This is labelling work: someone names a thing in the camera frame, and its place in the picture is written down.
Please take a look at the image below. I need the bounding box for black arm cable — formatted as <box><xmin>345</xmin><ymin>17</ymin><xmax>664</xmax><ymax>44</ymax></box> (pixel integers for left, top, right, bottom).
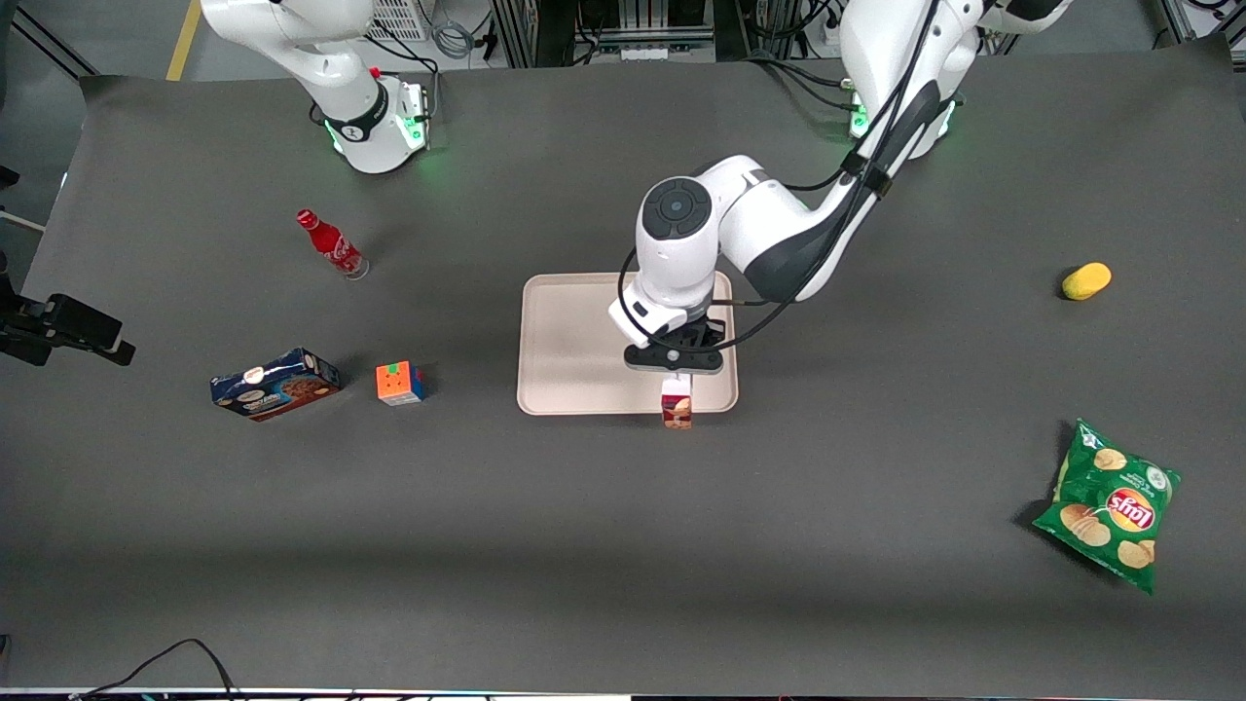
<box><xmin>616</xmin><ymin>0</ymin><xmax>941</xmax><ymax>353</ymax></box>

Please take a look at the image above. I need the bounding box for blue cookie box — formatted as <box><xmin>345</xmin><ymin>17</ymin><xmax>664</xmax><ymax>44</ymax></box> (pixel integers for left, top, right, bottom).
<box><xmin>210</xmin><ymin>348</ymin><xmax>342</xmax><ymax>423</ymax></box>

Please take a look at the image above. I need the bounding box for yellow lemon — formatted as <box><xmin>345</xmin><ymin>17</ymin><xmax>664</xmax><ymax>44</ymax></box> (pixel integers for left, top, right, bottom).
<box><xmin>1061</xmin><ymin>262</ymin><xmax>1113</xmax><ymax>301</ymax></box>

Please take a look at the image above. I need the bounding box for dark grey table mat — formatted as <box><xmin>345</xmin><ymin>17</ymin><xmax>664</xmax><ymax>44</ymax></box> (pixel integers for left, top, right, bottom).
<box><xmin>0</xmin><ymin>37</ymin><xmax>1246</xmax><ymax>698</ymax></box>

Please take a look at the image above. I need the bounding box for red cookie box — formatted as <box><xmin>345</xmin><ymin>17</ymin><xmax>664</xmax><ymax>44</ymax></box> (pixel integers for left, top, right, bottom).
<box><xmin>661</xmin><ymin>375</ymin><xmax>694</xmax><ymax>430</ymax></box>

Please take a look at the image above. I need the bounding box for green chips bag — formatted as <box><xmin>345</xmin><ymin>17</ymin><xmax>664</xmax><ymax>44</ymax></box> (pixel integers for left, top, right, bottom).
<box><xmin>1032</xmin><ymin>419</ymin><xmax>1183</xmax><ymax>595</ymax></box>

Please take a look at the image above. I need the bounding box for white perforated box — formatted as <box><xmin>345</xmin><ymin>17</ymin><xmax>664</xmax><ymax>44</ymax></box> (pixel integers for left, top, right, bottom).
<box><xmin>368</xmin><ymin>0</ymin><xmax>431</xmax><ymax>42</ymax></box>

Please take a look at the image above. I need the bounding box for aluminium equipment rack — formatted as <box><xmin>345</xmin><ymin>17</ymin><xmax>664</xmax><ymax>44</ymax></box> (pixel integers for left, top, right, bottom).
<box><xmin>490</xmin><ymin>0</ymin><xmax>719</xmax><ymax>67</ymax></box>

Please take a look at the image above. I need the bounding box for red soda bottle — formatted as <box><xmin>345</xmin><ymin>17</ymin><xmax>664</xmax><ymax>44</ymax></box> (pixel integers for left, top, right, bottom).
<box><xmin>296</xmin><ymin>208</ymin><xmax>371</xmax><ymax>281</ymax></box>

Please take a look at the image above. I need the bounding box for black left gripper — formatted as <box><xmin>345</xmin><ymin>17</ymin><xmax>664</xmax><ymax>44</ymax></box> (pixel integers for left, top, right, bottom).
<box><xmin>623</xmin><ymin>317</ymin><xmax>727</xmax><ymax>377</ymax></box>

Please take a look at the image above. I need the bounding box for coiled grey cable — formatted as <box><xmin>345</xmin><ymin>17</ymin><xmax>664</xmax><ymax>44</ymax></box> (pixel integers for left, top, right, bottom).
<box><xmin>431</xmin><ymin>18</ymin><xmax>475</xmax><ymax>61</ymax></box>

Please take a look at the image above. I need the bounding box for thin black table cable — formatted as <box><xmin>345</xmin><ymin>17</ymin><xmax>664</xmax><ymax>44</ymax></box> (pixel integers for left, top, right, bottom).
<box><xmin>70</xmin><ymin>638</ymin><xmax>240</xmax><ymax>701</ymax></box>

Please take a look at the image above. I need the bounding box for beige plastic tray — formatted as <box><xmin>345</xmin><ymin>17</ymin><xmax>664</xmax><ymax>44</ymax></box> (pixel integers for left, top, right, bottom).
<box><xmin>516</xmin><ymin>271</ymin><xmax>740</xmax><ymax>417</ymax></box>

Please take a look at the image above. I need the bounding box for colourful puzzle cube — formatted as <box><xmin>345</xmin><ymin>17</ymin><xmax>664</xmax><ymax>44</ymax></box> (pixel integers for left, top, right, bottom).
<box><xmin>376</xmin><ymin>361</ymin><xmax>427</xmax><ymax>407</ymax></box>

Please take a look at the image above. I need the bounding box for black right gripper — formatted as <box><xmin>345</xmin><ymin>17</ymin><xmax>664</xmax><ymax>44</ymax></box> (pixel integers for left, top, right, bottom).
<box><xmin>0</xmin><ymin>292</ymin><xmax>136</xmax><ymax>367</ymax></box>

